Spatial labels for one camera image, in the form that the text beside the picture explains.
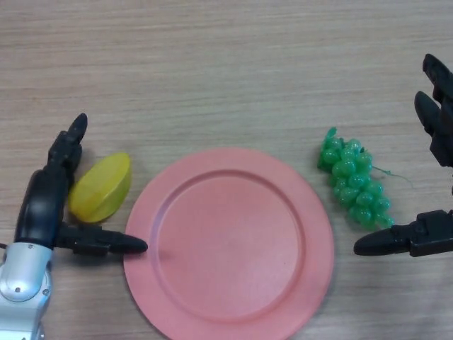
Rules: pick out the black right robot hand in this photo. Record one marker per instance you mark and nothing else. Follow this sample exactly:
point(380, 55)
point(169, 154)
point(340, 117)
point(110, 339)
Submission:
point(433, 235)

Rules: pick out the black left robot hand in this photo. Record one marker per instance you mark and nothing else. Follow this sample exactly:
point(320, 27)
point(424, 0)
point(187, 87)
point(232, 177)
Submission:
point(42, 205)

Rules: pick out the yellow starfruit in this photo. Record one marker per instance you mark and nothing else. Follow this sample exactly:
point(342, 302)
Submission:
point(102, 187)

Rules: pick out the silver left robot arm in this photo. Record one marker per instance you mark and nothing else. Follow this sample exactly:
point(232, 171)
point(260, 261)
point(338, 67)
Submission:
point(23, 283)

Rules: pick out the pink round plate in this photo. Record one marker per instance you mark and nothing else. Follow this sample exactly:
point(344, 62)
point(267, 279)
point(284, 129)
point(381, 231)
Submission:
point(230, 248)

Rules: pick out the green grape bunch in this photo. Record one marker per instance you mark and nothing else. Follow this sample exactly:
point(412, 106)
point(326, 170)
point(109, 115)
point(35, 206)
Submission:
point(350, 177)

